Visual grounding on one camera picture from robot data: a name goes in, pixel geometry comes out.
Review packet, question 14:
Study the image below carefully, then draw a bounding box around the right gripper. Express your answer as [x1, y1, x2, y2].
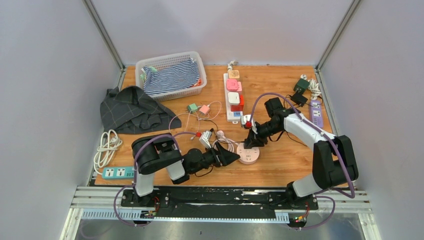
[246, 120, 283, 148]

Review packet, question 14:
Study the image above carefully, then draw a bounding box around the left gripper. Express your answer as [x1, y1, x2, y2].
[189, 141, 240, 175]

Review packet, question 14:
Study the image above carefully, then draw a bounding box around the round pink socket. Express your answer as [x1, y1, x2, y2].
[236, 145, 260, 165]

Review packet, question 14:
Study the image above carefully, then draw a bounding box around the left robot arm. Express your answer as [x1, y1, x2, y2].
[131, 133, 241, 207]

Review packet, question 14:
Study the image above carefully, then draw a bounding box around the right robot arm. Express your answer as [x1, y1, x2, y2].
[240, 93, 359, 209]

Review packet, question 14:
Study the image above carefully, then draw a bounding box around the red plug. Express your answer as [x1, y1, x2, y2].
[230, 94, 245, 112]

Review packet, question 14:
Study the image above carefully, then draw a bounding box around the white plug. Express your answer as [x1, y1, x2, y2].
[227, 91, 241, 106]

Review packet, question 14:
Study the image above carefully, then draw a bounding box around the pink plug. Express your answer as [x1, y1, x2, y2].
[225, 78, 243, 93]

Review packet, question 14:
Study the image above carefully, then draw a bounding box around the beige plug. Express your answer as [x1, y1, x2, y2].
[227, 70, 241, 80]

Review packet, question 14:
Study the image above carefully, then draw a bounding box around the white long power strip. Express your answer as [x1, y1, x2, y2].
[223, 72, 246, 122]

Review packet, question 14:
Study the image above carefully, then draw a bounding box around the green small charger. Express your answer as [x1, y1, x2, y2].
[187, 103, 199, 114]

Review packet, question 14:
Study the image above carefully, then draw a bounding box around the black adapter at right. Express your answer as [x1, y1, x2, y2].
[290, 92, 308, 107]

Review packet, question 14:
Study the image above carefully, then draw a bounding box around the purple power strip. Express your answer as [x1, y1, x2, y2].
[308, 100, 324, 128]

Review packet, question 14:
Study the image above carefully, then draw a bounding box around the dark green adapter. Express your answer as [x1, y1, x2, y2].
[293, 78, 310, 95]

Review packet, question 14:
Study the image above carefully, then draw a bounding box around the striped cloth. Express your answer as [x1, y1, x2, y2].
[140, 58, 201, 96]

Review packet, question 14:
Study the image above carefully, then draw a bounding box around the teal power strip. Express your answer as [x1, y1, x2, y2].
[101, 166, 135, 180]

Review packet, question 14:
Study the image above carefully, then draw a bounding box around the white plastic basket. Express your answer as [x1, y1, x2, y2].
[135, 51, 207, 102]

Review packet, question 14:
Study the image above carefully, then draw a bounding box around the dark grey plaid cloth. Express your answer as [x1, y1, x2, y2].
[99, 86, 182, 135]

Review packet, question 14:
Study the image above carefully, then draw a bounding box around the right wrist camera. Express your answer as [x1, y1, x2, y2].
[240, 114, 258, 134]

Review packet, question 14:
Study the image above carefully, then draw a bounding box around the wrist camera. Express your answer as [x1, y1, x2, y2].
[199, 130, 212, 149]
[240, 114, 258, 134]

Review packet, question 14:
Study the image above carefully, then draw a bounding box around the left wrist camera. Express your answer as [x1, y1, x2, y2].
[199, 130, 212, 149]

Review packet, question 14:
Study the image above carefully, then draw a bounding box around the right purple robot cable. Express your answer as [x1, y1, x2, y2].
[245, 92, 356, 231]

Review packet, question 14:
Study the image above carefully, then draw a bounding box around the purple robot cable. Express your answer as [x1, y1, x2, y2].
[245, 92, 356, 231]
[113, 131, 202, 228]

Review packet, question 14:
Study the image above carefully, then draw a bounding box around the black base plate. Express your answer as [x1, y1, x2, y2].
[119, 186, 319, 219]

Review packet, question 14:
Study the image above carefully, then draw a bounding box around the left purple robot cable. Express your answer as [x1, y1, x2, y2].
[113, 131, 202, 228]

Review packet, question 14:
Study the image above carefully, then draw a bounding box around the white coiled cable left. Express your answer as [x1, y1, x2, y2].
[93, 129, 123, 176]

